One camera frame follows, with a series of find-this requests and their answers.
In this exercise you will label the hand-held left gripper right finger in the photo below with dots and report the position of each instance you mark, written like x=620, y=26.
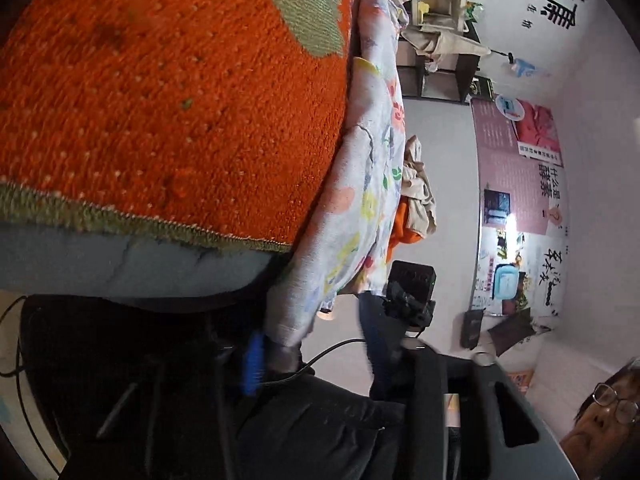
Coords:
x=429, y=400

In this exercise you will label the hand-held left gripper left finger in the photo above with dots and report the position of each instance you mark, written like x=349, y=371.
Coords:
x=253, y=360

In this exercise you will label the floral white garment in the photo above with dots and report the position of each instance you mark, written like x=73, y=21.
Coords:
x=365, y=170

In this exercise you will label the beige clothes pile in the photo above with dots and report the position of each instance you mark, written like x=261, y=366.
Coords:
x=418, y=190

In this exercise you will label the black pouch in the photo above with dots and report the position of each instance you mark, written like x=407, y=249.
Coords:
x=471, y=329

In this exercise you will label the dark brown cushion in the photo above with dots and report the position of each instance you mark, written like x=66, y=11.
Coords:
x=511, y=332

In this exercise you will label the grey blue mattress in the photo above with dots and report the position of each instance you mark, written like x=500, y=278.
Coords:
x=130, y=265

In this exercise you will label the orange cloth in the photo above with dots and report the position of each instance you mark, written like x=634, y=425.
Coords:
x=403, y=232

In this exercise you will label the person's head with glasses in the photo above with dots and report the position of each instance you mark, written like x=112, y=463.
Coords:
x=607, y=420

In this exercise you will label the orange knitted blanket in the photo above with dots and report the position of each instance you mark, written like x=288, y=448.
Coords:
x=170, y=90

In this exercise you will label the black shelf unit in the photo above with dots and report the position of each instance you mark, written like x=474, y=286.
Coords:
x=440, y=60

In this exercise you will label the beige cloth bag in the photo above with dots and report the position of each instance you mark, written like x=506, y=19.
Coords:
x=447, y=42

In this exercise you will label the black camera on mount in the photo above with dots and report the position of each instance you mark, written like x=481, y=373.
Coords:
x=411, y=290

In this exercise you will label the pink wall poster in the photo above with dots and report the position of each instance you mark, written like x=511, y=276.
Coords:
x=517, y=200

